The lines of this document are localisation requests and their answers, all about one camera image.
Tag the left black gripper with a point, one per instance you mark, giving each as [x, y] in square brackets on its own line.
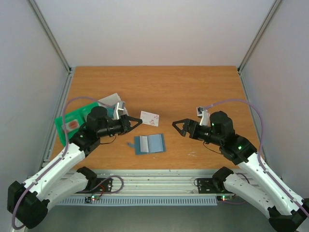
[125, 123]

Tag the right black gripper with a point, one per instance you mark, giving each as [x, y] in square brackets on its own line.
[190, 128]

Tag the white VIP card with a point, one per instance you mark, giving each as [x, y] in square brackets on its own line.
[149, 118]

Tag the teal leather card holder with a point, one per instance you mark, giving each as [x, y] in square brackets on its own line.
[148, 144]

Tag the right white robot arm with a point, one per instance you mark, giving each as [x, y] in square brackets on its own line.
[284, 209]

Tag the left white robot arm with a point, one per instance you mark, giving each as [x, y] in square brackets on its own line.
[30, 201]

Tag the white plastic bin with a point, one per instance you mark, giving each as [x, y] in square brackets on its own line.
[110, 100]

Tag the green two-compartment bin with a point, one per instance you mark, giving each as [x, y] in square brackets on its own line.
[79, 114]

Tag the right small circuit board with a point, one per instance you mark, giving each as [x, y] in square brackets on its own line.
[224, 198]

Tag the small circuit board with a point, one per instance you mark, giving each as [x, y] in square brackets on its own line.
[93, 198]
[224, 198]

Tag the left small circuit board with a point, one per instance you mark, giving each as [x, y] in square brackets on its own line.
[93, 198]

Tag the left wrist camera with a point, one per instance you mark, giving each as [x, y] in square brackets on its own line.
[119, 110]

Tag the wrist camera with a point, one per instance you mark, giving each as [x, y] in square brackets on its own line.
[203, 115]
[119, 110]

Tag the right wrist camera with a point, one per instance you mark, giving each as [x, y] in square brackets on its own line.
[203, 115]

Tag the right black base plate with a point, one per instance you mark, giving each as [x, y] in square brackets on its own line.
[206, 186]

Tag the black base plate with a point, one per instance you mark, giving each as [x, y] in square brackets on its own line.
[98, 185]
[206, 186]

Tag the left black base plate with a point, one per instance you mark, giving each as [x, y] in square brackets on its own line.
[98, 185]

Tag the aluminium front rail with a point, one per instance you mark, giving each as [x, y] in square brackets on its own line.
[154, 182]

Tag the left aluminium side rail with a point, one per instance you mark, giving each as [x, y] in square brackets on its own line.
[51, 136]

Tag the aluminium side rail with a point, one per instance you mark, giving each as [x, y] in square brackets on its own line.
[51, 136]
[256, 120]

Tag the grey slotted cable duct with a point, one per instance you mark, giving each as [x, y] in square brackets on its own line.
[114, 201]

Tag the right aluminium side rail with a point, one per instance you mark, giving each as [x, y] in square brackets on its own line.
[256, 120]

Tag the left aluminium frame post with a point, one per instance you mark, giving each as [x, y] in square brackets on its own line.
[34, 6]

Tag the aluminium frame post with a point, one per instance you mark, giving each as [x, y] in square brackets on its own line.
[34, 6]
[261, 31]

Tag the right aluminium frame post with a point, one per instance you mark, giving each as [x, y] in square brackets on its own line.
[261, 31]

